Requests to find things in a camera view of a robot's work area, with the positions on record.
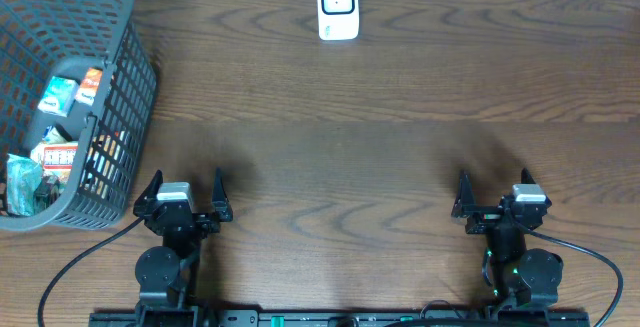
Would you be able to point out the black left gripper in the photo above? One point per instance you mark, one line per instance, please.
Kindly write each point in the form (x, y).
(206, 219)

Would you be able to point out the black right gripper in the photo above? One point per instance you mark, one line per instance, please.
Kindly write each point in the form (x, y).
(465, 206)

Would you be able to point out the yellow snack chip bag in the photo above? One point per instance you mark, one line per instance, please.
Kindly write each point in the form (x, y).
(56, 154)

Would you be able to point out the small orange snack box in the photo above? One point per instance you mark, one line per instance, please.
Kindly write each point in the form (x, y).
(88, 88)

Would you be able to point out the teal snack pack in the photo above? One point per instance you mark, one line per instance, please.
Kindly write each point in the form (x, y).
(24, 176)

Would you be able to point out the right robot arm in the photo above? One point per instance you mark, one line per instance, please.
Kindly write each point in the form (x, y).
(525, 281)

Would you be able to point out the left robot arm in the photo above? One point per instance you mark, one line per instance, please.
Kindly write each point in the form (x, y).
(167, 274)

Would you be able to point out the white barcode scanner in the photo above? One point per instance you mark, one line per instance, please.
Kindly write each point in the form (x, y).
(338, 19)

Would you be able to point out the small teal snack box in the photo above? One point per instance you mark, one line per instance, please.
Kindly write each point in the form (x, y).
(58, 96)

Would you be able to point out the dark grey plastic basket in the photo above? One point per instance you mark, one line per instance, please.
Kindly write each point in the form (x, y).
(41, 39)

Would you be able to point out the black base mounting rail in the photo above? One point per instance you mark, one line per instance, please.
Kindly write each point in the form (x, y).
(253, 318)

